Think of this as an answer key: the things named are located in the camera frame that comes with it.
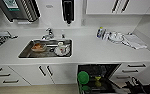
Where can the small chrome sink sprayer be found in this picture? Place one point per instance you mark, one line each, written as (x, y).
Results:
(62, 35)

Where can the stainless steel dishwasher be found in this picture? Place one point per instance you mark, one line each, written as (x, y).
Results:
(106, 71)

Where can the steel paper towel dispenser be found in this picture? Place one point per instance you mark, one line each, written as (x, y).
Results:
(21, 10)

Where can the white mug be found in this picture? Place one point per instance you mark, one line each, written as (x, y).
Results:
(61, 47)

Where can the green bowl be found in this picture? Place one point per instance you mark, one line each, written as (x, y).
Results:
(83, 77)

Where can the white wall cabinet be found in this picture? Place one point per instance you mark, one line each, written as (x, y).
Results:
(121, 6)

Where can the small blue-label bottle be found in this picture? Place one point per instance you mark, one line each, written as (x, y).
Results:
(99, 32)

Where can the black soap dispenser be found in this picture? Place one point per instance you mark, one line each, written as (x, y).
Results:
(68, 11)

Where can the white drawer stack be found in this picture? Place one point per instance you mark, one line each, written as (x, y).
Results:
(131, 70)
(4, 76)

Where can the white double-door sink cabinet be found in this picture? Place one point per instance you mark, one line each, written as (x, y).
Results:
(27, 71)

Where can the steel sink basin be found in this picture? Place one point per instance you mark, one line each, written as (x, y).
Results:
(24, 53)

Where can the white plate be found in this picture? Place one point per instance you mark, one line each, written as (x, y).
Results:
(67, 52)

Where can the chrome faucet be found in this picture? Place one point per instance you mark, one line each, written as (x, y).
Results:
(49, 33)

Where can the orange bowl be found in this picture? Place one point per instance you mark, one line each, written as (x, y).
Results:
(38, 47)

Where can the white wall power outlet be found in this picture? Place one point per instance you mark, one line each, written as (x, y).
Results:
(83, 22)

